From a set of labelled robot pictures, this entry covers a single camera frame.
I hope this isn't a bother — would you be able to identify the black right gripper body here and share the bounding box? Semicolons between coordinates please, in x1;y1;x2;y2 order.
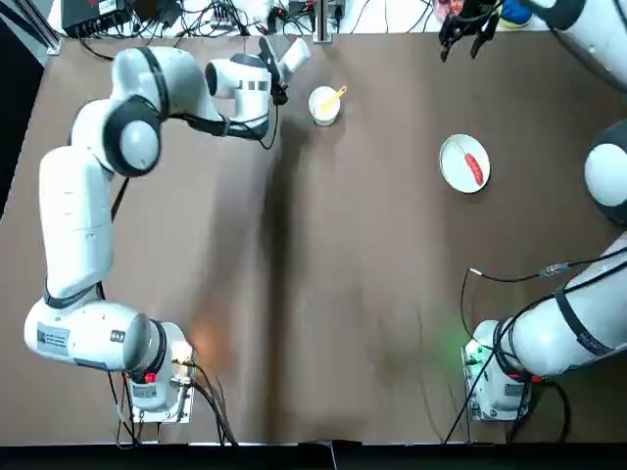
459;0;501;22

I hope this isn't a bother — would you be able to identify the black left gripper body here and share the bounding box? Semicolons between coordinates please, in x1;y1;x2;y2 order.
270;72;291;107

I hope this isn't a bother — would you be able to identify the white oil pot clear base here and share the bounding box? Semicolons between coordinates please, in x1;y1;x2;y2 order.
274;36;314;77

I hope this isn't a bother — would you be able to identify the yellow oil brush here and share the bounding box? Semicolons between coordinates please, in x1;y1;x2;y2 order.
318;85;348;117

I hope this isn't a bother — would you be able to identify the white bowl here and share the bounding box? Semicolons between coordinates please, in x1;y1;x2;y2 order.
308;85;341;127

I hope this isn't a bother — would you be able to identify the pink plate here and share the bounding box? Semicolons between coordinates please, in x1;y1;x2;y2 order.
432;0;464;24

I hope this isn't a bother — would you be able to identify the blue cloth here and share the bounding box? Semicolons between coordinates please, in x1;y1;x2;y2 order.
500;0;534;25

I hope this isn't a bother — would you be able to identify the grey usb hub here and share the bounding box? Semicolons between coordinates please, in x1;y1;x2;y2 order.
209;4;237;26

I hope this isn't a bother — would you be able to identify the black power brick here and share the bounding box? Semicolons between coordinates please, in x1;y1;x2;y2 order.
132;0;183;28

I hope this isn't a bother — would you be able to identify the white round plate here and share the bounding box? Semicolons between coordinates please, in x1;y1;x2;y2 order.
439;133;492;195

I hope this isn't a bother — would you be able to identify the red sausage on skewer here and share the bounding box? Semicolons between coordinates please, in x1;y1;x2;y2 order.
455;135;486;187

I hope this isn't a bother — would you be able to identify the black box with red logo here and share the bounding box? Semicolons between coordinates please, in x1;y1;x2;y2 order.
61;0;134;38

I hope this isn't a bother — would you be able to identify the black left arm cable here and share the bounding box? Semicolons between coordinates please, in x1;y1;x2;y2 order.
110;100;281;221

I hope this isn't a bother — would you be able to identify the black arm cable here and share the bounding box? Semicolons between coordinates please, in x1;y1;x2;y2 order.
460;263;572;344
110;100;281;221

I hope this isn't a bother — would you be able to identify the aluminium upright post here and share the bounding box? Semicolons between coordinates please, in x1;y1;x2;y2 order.
313;0;335;45

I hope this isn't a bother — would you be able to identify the aluminium frame profile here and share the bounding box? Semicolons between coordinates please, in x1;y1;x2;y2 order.
0;9;63;56

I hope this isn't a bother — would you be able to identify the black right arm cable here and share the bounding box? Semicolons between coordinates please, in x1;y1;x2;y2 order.
460;263;572;344

